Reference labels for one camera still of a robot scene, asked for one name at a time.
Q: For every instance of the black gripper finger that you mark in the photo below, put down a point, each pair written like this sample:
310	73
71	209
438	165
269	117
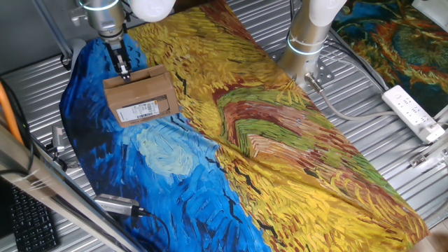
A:
120	71
127	71

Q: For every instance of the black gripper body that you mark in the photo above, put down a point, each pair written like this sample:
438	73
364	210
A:
117	52

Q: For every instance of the brown cardboard shipping box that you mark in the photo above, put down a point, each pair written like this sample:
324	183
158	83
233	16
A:
140	94

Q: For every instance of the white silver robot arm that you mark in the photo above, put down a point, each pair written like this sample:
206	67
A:
304	31

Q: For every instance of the small silver clamp device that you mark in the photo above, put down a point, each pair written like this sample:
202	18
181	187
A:
57	136

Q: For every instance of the wheatfield painting print tablecloth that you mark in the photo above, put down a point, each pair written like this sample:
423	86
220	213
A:
245	140

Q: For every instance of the black computer keyboard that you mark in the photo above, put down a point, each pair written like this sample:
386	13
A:
33	224

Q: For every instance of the sunflower painting print cloth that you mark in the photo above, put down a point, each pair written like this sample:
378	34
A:
395	45

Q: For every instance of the white power strip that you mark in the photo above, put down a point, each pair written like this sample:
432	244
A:
413	113

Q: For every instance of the white flat object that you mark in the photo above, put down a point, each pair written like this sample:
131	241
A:
432	8

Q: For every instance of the grey mount plate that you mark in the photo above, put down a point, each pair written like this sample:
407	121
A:
77	49

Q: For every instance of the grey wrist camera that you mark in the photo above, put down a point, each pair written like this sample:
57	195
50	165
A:
77	15

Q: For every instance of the grey frame pole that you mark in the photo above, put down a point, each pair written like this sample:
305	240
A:
52	31

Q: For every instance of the silver depth camera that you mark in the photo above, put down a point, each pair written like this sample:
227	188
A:
115	204

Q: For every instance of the aluminium frame bar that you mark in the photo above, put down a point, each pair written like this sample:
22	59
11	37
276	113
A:
45	187

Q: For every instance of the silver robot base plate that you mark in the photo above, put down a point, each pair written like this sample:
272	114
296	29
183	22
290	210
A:
323	71

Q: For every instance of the metal corner bracket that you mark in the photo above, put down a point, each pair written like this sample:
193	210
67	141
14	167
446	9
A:
418	160

